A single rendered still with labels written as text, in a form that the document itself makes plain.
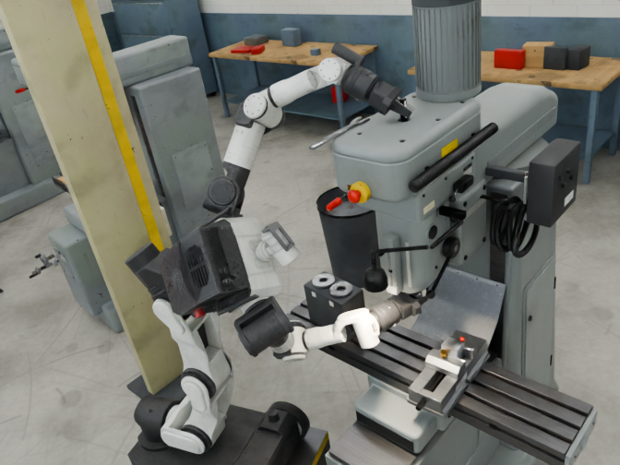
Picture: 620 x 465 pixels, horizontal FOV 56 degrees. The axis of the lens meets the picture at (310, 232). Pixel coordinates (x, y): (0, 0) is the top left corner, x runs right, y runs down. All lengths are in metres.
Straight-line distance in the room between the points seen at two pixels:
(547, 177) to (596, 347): 2.11
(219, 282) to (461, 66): 0.94
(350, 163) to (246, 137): 0.36
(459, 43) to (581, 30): 4.24
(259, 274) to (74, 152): 1.51
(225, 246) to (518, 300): 1.22
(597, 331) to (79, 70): 3.19
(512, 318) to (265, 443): 1.12
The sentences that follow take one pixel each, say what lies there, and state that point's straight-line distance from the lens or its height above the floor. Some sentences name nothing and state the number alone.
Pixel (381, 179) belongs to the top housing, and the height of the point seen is 1.81.
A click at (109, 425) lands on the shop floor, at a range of 3.76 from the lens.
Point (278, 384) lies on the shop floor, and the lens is 3.60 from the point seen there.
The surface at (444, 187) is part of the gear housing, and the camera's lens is 1.77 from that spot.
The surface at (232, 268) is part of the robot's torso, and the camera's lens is 1.68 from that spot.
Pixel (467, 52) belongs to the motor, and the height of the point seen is 2.03.
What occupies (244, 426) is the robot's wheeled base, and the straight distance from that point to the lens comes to 2.65.
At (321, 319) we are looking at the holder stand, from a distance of 2.38.
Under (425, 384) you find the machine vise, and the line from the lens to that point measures 2.05.
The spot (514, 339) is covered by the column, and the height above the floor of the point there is 0.84.
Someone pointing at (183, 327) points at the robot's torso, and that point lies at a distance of 2.02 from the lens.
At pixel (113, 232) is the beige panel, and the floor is 1.12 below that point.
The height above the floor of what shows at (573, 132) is 0.23.
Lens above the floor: 2.50
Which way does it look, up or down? 30 degrees down
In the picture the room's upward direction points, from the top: 10 degrees counter-clockwise
